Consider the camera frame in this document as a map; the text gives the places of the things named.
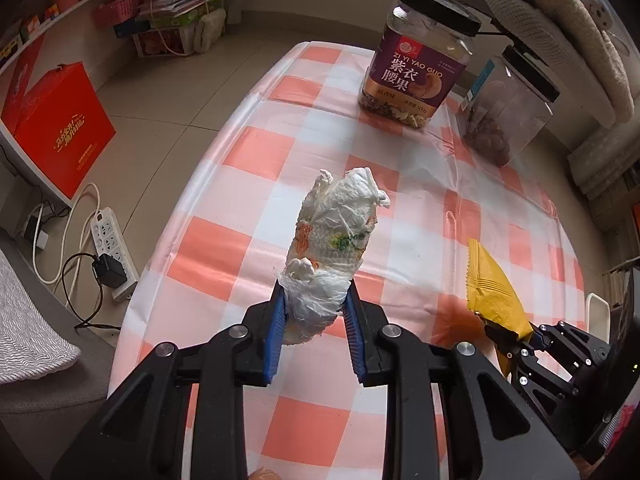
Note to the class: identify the orange checkered tablecloth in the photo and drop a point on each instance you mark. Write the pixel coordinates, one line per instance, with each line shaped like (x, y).
(240, 145)

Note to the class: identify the white curved bookshelf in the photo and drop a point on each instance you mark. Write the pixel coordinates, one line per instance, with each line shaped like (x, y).
(30, 170)

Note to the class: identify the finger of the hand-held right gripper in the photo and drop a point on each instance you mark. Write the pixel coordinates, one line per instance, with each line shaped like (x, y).
(555, 342)
(537, 385)

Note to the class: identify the white fluffy item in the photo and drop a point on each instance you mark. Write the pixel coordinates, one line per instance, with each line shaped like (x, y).
(207, 30)

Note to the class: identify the white power strip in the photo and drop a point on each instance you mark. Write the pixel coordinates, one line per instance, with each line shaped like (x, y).
(107, 237)

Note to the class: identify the yellow snack packet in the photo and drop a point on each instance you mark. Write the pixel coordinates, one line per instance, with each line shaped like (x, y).
(490, 285)

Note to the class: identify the grey patterned cloth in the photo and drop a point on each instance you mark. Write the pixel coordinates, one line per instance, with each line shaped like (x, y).
(25, 325)

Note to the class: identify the black charger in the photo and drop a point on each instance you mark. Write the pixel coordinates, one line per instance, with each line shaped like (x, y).
(109, 271)

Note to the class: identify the white adapter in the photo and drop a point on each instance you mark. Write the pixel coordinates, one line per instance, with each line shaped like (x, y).
(40, 237)

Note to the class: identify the purple label nut jar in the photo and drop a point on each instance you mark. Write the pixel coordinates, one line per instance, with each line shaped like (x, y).
(415, 70)

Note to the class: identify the blue monkey plush toy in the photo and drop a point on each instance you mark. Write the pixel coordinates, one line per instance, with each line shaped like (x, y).
(595, 7)

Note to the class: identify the pink basket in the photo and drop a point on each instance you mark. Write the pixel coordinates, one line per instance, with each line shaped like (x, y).
(118, 12)

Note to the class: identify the red gift box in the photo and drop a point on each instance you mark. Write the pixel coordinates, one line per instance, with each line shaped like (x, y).
(55, 125)

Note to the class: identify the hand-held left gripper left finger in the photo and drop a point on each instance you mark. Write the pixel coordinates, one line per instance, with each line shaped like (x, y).
(277, 332)

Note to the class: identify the white trash bin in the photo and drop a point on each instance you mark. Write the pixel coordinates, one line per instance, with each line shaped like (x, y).
(597, 320)

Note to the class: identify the clear jar with blue label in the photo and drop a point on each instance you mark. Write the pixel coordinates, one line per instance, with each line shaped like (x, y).
(510, 105)

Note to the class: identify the white plastic-wrapped food bundle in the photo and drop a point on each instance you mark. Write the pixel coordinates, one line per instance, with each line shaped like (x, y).
(330, 260)

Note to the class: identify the beige fleece blanket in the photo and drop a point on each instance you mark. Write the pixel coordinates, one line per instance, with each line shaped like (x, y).
(565, 20)

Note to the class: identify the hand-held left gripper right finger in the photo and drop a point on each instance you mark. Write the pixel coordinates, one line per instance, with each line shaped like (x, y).
(357, 342)

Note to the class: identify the wooden shelf unit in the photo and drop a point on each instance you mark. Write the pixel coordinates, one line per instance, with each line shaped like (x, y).
(627, 210)

